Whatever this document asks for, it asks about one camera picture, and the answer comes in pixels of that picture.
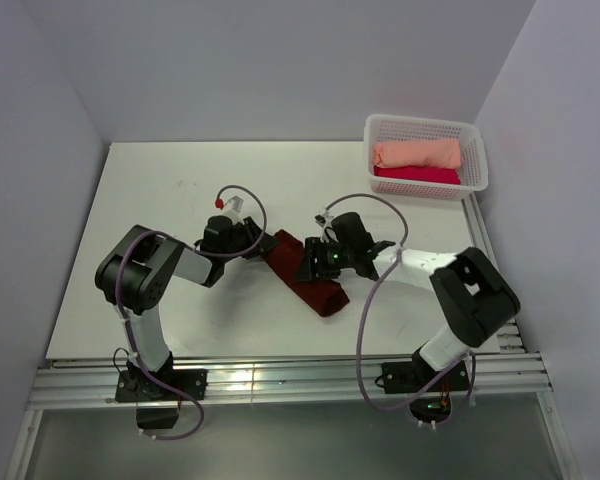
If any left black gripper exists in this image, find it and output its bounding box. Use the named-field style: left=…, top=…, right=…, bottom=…
left=220, top=216, right=278, bottom=262

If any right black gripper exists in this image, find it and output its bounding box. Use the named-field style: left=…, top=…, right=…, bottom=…
left=293, top=237, right=355, bottom=281

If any dark red t-shirt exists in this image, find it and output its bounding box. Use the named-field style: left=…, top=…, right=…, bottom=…
left=264, top=229, right=350, bottom=318

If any white plastic basket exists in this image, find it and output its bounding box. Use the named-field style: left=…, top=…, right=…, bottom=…
left=363, top=114, right=488, bottom=200

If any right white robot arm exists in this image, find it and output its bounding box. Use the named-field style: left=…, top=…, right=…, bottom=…
left=294, top=212, right=521, bottom=390

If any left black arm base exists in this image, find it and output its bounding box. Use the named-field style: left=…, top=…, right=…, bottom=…
left=114, top=369, right=207, bottom=441

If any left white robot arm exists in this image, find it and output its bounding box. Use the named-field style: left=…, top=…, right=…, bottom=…
left=95, top=214, right=278, bottom=399

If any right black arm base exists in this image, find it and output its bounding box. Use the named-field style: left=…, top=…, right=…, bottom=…
left=374, top=359, right=475, bottom=428

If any rolled pink t-shirt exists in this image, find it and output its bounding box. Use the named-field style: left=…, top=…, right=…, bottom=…
left=373, top=166, right=461, bottom=185

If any rolled peach t-shirt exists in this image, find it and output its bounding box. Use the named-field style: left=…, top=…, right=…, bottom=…
left=372, top=138, right=462, bottom=169

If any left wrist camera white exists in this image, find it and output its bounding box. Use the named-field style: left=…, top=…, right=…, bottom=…
left=215, top=196, right=244, bottom=225

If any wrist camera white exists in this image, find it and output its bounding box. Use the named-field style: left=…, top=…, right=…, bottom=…
left=314, top=208, right=337, bottom=243
left=215, top=196, right=244, bottom=225

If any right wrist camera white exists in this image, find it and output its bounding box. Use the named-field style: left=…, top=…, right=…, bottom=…
left=314, top=208, right=337, bottom=243

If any aluminium rail frame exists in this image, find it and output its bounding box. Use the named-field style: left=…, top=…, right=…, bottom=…
left=4, top=194, right=581, bottom=480

